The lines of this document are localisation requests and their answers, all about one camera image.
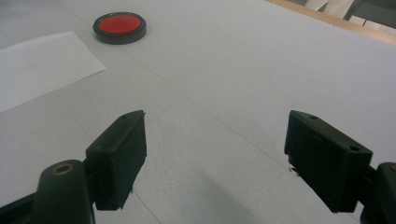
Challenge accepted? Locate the white paper sheet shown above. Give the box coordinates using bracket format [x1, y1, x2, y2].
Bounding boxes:
[0, 31, 107, 114]

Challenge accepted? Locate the large white board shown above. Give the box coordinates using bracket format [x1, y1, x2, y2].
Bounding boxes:
[0, 0, 396, 224]

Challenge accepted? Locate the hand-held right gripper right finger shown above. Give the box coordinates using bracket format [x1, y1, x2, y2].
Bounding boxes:
[284, 109, 374, 214]

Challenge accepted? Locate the round red ink pad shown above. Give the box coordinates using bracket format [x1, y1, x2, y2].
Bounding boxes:
[92, 11, 148, 45]

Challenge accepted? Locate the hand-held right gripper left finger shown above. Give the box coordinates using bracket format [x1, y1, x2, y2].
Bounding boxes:
[84, 109, 148, 211]

